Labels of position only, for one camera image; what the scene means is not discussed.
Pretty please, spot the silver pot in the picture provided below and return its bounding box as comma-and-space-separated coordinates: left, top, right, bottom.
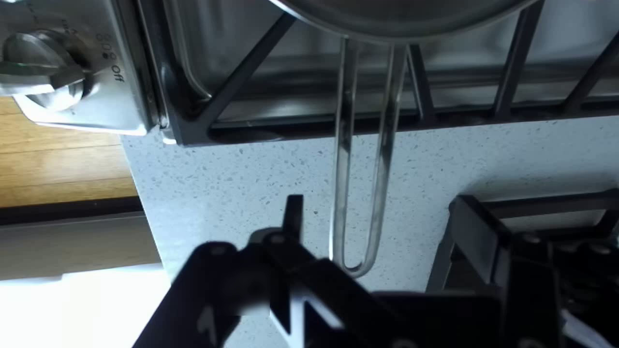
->
272, 0, 541, 279

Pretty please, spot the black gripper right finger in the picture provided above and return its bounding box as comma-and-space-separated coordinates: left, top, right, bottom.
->
425, 192, 619, 348

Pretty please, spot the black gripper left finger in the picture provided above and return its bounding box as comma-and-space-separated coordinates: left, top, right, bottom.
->
133, 196, 388, 348

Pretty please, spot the stainless steel gas stove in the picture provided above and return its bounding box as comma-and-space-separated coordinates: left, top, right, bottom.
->
0, 0, 619, 146

